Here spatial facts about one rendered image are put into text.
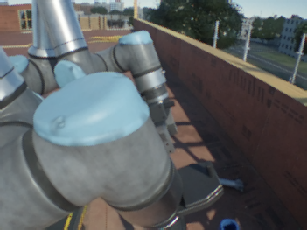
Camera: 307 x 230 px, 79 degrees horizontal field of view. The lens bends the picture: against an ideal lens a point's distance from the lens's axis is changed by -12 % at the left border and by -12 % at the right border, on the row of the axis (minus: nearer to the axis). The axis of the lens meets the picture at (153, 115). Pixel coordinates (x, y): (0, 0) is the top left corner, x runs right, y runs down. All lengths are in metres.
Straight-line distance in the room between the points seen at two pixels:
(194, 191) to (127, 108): 0.16
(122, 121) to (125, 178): 0.05
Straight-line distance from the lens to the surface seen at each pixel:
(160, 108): 0.58
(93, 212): 1.44
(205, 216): 1.44
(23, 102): 0.30
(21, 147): 0.19
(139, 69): 0.58
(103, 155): 0.16
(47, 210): 0.19
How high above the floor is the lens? 1.13
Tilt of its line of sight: 27 degrees down
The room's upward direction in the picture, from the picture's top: 3 degrees clockwise
